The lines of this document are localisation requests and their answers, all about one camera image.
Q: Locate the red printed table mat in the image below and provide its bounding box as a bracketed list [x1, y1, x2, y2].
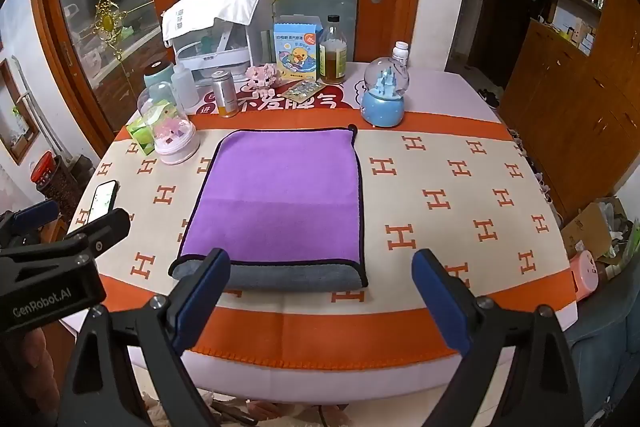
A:
[200, 77, 373, 118]

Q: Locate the white plastic squeeze bottle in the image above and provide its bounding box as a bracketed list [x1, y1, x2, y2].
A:
[171, 63, 200, 112]

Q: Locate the cardboard box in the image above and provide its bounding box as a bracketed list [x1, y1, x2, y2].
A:
[560, 197, 628, 260]

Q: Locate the pink block toy figure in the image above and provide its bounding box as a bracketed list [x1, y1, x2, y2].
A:
[245, 63, 279, 89]

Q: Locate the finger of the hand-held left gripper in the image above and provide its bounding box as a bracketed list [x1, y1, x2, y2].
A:
[0, 199, 61, 253]
[64, 206, 132, 265]

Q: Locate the mint green cylinder device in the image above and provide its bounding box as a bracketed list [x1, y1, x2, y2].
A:
[144, 60, 176, 105]

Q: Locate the blue box with duck print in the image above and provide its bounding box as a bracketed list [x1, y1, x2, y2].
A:
[273, 14, 321, 82]

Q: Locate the blue castle snow globe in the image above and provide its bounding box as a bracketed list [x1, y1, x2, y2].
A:
[361, 57, 411, 128]

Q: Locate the silver orange metal can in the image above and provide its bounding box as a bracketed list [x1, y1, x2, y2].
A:
[211, 70, 239, 117]

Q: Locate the green tissue box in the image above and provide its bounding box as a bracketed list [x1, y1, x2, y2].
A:
[126, 104, 173, 156]

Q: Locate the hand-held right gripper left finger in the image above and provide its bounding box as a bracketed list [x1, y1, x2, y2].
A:
[56, 248, 232, 427]

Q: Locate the brown glass bottle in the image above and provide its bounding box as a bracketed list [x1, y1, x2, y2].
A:
[318, 14, 348, 83]

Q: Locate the white cloth cover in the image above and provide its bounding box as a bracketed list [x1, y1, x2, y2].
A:
[161, 0, 266, 48]

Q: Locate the gold door ornament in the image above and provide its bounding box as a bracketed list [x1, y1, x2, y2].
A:
[92, 0, 126, 58]

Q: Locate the purple towel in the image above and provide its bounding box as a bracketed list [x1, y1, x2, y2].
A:
[168, 126, 369, 292]

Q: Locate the black smartphone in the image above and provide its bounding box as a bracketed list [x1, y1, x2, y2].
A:
[86, 180, 120, 224]

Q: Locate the glass dome with pink flower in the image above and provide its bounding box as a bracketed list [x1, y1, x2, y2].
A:
[136, 83, 200, 165]

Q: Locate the pill blister pack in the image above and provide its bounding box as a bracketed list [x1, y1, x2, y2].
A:
[280, 80, 326, 102]

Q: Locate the red lidded jar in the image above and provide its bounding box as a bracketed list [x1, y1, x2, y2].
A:
[31, 151, 76, 208]

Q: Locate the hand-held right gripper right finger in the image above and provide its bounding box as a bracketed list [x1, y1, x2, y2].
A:
[411, 248, 586, 427]

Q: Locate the pink plastic container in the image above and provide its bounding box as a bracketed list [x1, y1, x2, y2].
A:
[570, 249, 601, 303]

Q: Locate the orange beige printed blanket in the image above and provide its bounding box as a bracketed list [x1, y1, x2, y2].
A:
[65, 110, 576, 370]

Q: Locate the blue grey upholstered chair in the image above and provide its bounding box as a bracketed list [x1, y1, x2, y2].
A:
[565, 267, 640, 427]

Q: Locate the wooden shelf cabinet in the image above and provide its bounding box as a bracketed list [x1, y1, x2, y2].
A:
[500, 0, 640, 223]

